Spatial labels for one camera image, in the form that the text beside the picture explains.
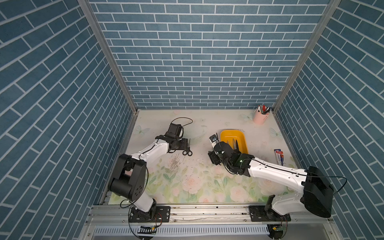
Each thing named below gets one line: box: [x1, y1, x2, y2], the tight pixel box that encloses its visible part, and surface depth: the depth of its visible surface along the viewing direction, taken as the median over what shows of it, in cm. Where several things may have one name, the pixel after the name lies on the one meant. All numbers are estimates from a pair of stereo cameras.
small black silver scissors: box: [182, 138, 193, 157], surface depth 98 cm
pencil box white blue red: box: [274, 149, 284, 166], surface depth 96 cm
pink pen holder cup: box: [253, 109, 270, 125], surface depth 108 cm
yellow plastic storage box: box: [220, 129, 249, 154], surface depth 104 cm
